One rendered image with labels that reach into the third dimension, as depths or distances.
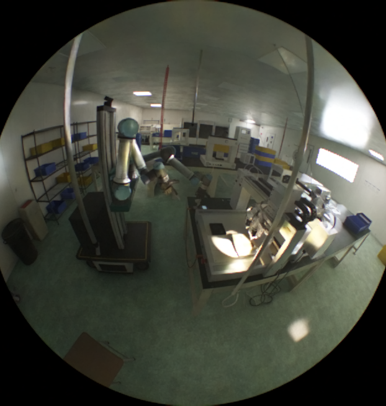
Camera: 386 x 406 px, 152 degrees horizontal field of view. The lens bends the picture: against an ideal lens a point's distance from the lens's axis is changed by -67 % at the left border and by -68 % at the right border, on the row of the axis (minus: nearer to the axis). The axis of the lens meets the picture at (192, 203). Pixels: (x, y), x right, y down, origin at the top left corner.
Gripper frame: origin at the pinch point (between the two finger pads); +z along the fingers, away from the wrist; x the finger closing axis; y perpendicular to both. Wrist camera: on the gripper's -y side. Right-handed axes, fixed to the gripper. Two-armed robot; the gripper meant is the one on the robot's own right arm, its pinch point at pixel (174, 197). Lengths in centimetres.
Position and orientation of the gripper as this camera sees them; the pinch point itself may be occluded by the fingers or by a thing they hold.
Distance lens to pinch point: 126.5
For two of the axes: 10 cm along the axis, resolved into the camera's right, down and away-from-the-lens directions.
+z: 2.4, 6.8, 6.9
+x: 6.8, 3.9, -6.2
